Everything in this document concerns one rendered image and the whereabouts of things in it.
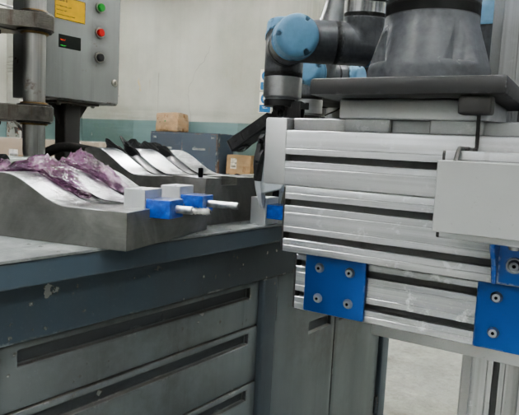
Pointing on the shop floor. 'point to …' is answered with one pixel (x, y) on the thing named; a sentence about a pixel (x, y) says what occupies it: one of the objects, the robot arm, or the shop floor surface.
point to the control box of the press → (76, 62)
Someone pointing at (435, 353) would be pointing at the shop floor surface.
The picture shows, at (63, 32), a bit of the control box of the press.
